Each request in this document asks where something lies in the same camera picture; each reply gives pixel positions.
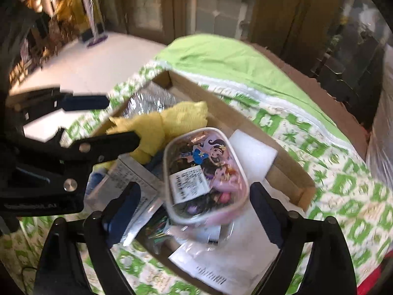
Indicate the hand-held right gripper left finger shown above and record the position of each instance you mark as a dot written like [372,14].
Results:
[126,215]

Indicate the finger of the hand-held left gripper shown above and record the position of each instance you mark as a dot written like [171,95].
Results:
[86,103]
[107,147]

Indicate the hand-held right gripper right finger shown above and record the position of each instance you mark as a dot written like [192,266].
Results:
[267,215]

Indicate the silver packet with black text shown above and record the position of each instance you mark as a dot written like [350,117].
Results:
[132,175]

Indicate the shallow cardboard box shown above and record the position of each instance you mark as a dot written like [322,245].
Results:
[288,178]

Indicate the yellow cloth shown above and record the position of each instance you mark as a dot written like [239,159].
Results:
[178,116]

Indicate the clear cartoon print pouch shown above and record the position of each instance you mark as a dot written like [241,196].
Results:
[199,172]

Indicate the silver speckled packet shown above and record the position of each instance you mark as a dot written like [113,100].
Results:
[147,104]

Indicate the white foam block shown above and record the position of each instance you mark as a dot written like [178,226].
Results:
[254,153]

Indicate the purple floor mop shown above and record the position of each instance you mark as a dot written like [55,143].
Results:
[96,40]

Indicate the green printed blanket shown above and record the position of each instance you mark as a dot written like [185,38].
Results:
[307,147]

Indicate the cluttered wooden shelf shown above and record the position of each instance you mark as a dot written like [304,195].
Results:
[61,21]

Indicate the red cloth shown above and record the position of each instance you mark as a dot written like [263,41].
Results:
[377,279]

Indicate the brown bed base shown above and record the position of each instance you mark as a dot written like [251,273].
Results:
[322,98]

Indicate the clear plastic wrapped bundle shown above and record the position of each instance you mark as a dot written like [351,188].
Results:
[382,135]

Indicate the light green bed sheet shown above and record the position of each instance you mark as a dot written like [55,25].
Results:
[230,61]

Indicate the wooden glass door cabinet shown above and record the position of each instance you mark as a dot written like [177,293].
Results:
[276,6]

